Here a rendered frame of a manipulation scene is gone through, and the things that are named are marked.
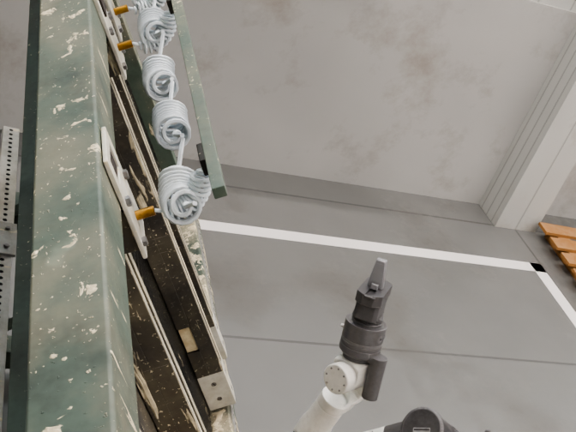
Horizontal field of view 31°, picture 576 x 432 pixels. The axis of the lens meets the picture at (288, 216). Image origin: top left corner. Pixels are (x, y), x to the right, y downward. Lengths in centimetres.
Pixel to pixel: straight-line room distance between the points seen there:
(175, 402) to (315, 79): 381
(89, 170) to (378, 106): 434
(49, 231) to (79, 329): 22
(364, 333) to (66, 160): 84
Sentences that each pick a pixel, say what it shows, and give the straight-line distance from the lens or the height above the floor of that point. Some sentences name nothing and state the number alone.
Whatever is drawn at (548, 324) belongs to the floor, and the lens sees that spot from 565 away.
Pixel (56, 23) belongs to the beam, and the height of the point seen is 190.
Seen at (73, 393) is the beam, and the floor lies 191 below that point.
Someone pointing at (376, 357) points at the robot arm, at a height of 147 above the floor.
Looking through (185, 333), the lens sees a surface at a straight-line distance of 256.
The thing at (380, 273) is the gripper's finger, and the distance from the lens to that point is 212.
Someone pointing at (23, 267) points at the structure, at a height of 165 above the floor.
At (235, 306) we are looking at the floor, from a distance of 465.
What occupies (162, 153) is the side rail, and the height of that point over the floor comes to 109.
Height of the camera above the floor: 270
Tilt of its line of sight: 30 degrees down
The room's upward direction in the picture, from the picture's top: 23 degrees clockwise
